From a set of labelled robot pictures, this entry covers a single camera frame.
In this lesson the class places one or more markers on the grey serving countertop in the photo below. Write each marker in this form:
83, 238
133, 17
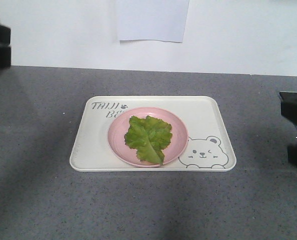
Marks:
43, 198

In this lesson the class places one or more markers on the cream bear serving tray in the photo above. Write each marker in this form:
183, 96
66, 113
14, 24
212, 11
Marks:
208, 149

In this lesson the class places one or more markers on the white paper on wall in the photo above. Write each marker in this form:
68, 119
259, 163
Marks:
151, 20

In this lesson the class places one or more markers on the green lettuce leaf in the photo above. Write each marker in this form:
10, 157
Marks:
149, 136

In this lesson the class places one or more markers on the pink round plate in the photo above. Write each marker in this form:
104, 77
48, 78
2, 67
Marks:
119, 128

